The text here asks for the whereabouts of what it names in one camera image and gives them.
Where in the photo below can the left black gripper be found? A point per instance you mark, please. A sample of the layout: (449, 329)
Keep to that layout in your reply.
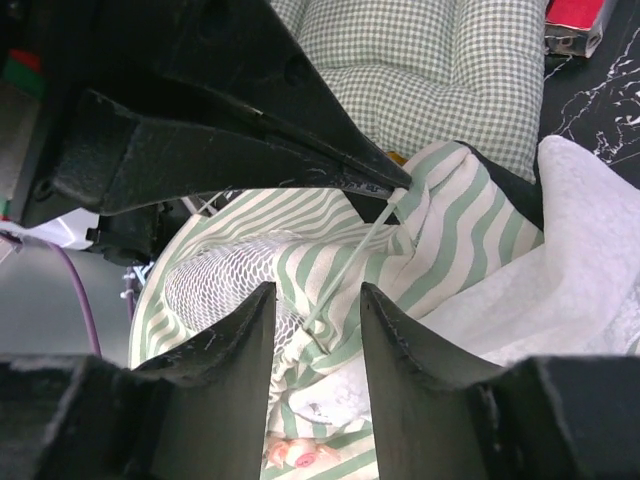
(52, 52)

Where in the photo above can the green checked cushion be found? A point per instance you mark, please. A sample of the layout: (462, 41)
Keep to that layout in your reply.
(412, 72)

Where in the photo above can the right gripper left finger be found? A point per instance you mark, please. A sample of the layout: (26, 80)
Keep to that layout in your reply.
(198, 411)

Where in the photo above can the striped green pet tent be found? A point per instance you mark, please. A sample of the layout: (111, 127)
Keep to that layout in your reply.
(462, 259)

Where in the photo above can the red toothpaste box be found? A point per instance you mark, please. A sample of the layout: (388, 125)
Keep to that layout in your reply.
(576, 27)

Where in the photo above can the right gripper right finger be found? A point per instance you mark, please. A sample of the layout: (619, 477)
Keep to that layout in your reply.
(439, 412)

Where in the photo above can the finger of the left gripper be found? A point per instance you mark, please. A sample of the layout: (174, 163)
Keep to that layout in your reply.
(241, 56)
(114, 160)

